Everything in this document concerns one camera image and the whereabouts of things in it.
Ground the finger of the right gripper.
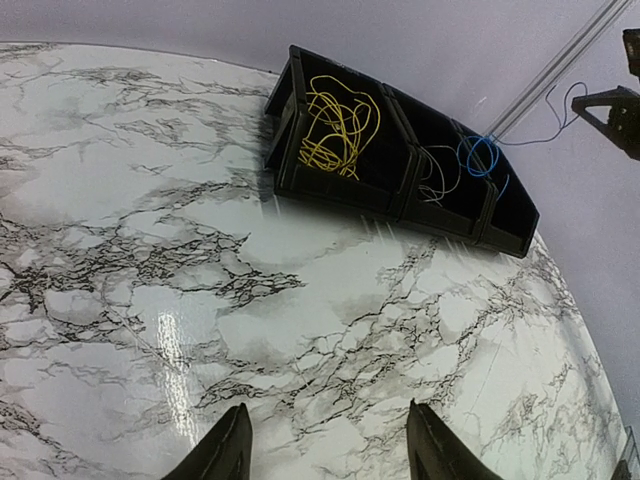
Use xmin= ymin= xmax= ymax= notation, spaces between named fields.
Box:
xmin=571 ymin=86 xmax=639 ymax=135

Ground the black compartment tray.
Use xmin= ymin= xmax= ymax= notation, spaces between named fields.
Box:
xmin=264 ymin=46 xmax=539 ymax=258

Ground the right aluminium corner post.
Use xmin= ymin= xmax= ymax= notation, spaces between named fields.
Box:
xmin=486 ymin=0 xmax=635 ymax=137

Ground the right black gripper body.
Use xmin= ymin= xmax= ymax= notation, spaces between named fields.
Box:
xmin=605 ymin=97 xmax=639 ymax=160

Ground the black cable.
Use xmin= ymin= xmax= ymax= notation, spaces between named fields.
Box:
xmin=417 ymin=144 xmax=469 ymax=207

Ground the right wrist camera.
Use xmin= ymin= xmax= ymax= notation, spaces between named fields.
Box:
xmin=622 ymin=28 xmax=640 ymax=78

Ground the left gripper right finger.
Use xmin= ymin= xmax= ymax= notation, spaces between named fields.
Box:
xmin=407 ymin=400 xmax=498 ymax=480

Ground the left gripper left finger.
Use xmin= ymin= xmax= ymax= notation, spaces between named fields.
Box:
xmin=172 ymin=403 xmax=253 ymax=480

